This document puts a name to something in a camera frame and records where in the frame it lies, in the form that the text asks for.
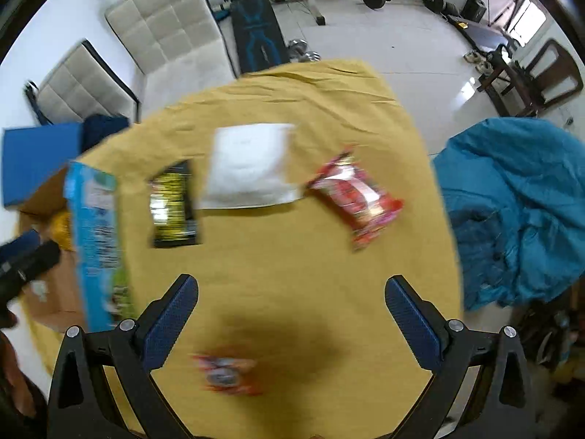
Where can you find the pair of metal dumbbells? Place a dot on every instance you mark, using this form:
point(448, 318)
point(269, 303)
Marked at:
point(304, 51)

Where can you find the teal blanket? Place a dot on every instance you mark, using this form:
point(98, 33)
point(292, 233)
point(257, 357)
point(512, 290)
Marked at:
point(512, 210)

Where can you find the pair of light shoes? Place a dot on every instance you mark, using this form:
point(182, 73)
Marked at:
point(475, 58)

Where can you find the white soft packet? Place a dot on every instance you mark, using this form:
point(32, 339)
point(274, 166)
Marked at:
point(249, 164)

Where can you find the black yellow snack packet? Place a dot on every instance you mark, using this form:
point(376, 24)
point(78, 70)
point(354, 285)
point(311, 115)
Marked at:
point(173, 206)

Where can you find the window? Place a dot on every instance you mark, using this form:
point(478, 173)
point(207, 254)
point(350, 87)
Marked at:
point(530, 20)

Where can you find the black box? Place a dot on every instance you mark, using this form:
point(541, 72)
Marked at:
point(474, 9)

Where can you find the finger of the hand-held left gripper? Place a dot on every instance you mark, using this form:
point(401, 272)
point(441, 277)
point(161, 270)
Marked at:
point(39, 261)
point(20, 248)

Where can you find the dark blue cloth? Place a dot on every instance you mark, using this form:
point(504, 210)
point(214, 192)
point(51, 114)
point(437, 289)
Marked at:
point(105, 129)

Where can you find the dark wooden chair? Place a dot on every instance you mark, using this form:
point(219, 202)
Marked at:
point(560, 73)

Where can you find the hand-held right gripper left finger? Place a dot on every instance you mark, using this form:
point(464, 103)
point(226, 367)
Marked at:
point(171, 320)

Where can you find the crumpled white paper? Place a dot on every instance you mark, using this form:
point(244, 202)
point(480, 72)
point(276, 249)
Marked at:
point(39, 289)

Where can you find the black blue bench pad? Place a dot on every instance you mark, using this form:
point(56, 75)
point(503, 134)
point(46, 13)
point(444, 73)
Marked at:
point(258, 32)

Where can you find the blue foam mat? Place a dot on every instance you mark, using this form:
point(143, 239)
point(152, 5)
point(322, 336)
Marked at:
point(36, 160)

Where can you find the person's left forearm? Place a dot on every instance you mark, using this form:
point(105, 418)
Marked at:
point(16, 388)

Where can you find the dark bags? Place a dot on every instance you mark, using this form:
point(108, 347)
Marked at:
point(548, 338)

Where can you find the white padded chair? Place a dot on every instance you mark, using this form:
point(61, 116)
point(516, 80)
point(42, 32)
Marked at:
point(77, 84)
point(169, 32)

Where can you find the blue printed cardboard box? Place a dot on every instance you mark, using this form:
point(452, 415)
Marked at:
point(98, 238)

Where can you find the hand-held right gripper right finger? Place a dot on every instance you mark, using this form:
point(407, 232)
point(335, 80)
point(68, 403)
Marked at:
point(411, 320)

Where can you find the yellow tablecloth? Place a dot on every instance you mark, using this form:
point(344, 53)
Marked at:
point(274, 260)

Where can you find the orange red snack packet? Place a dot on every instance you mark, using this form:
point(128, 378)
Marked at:
point(224, 372)

